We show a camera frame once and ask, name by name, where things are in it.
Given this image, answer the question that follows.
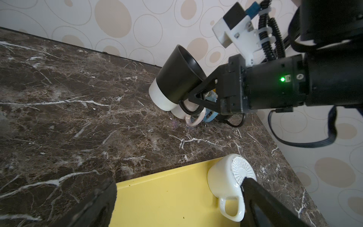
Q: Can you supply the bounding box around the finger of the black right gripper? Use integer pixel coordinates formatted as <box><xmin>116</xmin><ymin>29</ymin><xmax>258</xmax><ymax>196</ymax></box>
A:
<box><xmin>188</xmin><ymin>66</ymin><xmax>227</xmax><ymax>112</ymax></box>

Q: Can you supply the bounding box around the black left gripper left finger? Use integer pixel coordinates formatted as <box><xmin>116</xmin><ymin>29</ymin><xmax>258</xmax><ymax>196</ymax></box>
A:
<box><xmin>54</xmin><ymin>178</ymin><xmax>117</xmax><ymax>227</ymax></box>

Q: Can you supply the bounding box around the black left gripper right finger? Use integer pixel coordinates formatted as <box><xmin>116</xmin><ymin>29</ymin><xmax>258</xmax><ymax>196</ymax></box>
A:
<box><xmin>240</xmin><ymin>178</ymin><xmax>308</xmax><ymax>227</ymax></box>

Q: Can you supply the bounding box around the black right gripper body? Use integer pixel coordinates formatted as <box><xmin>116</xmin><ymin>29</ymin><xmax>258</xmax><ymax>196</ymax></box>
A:
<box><xmin>219</xmin><ymin>54</ymin><xmax>308</xmax><ymax>115</ymax></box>

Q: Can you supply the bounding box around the blue mug yellow inside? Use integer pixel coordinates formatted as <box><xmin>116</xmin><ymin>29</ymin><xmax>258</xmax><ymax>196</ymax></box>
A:
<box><xmin>202</xmin><ymin>90</ymin><xmax>219</xmax><ymax>123</ymax></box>

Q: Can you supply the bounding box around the black mug white base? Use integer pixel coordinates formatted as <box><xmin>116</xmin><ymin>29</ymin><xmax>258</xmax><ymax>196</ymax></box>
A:
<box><xmin>149</xmin><ymin>44</ymin><xmax>207</xmax><ymax>116</ymax></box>

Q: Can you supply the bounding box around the pink iridescent mug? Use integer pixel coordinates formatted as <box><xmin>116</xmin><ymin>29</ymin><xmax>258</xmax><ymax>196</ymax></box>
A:
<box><xmin>171</xmin><ymin>99</ymin><xmax>206</xmax><ymax>127</ymax></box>

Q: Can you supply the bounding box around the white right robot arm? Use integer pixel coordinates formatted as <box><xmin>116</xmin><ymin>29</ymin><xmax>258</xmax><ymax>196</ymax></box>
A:
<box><xmin>189</xmin><ymin>1</ymin><xmax>363</xmax><ymax>115</ymax></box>

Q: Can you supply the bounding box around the yellow plastic tray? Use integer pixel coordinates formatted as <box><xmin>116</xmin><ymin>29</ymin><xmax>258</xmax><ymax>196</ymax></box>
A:
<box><xmin>109</xmin><ymin>159</ymin><xmax>240</xmax><ymax>227</ymax></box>

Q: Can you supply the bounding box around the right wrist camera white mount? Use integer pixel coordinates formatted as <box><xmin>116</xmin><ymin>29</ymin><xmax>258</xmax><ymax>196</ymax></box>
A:
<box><xmin>212</xmin><ymin>2</ymin><xmax>276</xmax><ymax>67</ymax></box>

